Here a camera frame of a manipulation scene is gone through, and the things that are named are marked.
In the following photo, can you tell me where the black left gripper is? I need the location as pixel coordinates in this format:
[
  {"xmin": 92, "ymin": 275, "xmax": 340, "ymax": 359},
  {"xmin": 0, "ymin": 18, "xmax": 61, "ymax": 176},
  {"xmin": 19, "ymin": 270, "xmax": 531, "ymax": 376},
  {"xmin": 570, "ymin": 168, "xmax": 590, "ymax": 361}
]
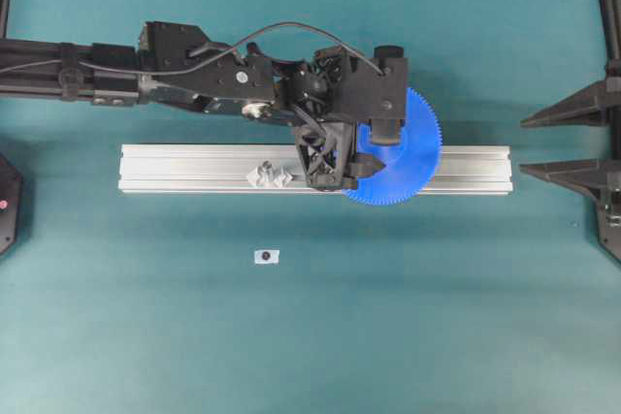
[{"xmin": 278, "ymin": 47, "xmax": 403, "ymax": 191}]

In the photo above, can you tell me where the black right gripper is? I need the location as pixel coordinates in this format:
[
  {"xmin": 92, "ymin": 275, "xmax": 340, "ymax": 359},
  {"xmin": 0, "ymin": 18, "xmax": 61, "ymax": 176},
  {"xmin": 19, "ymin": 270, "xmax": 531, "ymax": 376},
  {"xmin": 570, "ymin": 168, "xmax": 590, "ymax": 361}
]
[{"xmin": 519, "ymin": 78, "xmax": 620, "ymax": 261}]

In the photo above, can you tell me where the large blue plastic gear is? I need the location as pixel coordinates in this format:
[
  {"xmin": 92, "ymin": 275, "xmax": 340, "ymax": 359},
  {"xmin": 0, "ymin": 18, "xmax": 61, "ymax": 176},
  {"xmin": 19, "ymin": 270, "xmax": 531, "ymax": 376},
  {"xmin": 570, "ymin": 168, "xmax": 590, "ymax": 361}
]
[{"xmin": 343, "ymin": 88, "xmax": 442, "ymax": 206}]

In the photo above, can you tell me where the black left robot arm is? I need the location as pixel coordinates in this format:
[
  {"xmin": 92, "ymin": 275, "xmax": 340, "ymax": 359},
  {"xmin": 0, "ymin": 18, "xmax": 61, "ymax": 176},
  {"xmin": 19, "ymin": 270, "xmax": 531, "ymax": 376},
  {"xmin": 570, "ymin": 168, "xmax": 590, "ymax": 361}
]
[{"xmin": 1, "ymin": 21, "xmax": 409, "ymax": 191}]

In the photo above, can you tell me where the white sticker with black dot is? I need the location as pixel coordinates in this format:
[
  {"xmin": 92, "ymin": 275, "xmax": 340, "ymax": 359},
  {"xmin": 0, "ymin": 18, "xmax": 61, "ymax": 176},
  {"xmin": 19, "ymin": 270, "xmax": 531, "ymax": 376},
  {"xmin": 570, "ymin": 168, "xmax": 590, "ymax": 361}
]
[{"xmin": 254, "ymin": 249, "xmax": 279, "ymax": 265}]

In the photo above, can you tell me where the black base with red light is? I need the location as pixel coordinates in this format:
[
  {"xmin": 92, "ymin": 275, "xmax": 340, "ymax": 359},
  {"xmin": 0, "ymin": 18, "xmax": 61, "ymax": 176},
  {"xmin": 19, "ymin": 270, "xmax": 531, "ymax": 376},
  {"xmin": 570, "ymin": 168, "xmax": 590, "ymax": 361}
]
[{"xmin": 0, "ymin": 155, "xmax": 23, "ymax": 254}]

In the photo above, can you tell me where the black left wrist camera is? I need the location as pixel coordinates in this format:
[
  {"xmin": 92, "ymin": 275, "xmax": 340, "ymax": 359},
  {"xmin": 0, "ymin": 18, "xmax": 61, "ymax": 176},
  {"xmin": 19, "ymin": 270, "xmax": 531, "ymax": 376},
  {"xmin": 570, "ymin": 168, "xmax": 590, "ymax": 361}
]
[{"xmin": 331, "ymin": 55, "xmax": 409, "ymax": 123}]

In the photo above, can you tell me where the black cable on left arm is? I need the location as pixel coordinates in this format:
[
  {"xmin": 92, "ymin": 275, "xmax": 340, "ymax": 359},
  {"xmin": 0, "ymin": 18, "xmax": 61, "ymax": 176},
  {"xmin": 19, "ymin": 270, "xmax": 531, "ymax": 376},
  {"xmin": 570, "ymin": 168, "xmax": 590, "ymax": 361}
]
[{"xmin": 0, "ymin": 20, "xmax": 384, "ymax": 80}]

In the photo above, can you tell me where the black frame post right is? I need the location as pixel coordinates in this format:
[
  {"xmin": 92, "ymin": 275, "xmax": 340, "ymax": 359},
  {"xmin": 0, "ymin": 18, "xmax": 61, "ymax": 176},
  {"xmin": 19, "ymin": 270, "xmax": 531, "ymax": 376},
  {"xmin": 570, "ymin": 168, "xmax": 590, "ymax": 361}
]
[{"xmin": 599, "ymin": 0, "xmax": 620, "ymax": 77}]

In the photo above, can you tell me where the aluminium extrusion rail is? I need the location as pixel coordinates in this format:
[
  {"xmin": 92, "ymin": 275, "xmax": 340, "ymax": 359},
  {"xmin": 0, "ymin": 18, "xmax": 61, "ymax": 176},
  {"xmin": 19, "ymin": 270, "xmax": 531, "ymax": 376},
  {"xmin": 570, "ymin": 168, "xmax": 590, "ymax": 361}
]
[{"xmin": 118, "ymin": 144, "xmax": 513, "ymax": 196}]

